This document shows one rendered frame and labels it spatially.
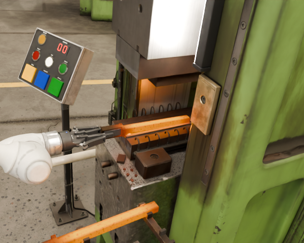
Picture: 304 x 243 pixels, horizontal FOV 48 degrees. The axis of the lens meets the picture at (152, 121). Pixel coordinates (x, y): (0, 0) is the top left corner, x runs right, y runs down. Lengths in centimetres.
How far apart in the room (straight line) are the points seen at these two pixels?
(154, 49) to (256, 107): 37
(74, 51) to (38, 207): 121
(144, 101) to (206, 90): 58
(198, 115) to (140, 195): 39
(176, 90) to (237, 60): 72
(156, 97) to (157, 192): 48
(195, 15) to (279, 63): 35
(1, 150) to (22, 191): 152
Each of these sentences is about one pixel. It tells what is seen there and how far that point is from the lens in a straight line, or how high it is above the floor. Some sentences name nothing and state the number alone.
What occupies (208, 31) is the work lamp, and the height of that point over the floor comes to 150.
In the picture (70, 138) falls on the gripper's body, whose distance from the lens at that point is 127.
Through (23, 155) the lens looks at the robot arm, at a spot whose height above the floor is 113.
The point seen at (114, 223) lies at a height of 98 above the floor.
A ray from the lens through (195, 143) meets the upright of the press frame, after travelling 120.
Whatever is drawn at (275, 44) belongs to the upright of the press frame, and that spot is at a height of 153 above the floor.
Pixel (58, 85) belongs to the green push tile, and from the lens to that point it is 167.
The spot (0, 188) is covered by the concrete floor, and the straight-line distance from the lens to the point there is 266.
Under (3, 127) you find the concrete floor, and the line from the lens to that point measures 327.
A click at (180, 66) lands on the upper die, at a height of 130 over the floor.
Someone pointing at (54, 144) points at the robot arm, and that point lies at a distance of 125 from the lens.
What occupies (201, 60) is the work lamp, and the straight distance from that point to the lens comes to 103.
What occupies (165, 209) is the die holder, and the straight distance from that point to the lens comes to 145.
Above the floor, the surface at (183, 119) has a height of 102.
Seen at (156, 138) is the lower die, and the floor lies 99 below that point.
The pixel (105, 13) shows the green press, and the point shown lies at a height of 13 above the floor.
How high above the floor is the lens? 179
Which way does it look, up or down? 32 degrees down
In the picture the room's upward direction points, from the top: 7 degrees clockwise
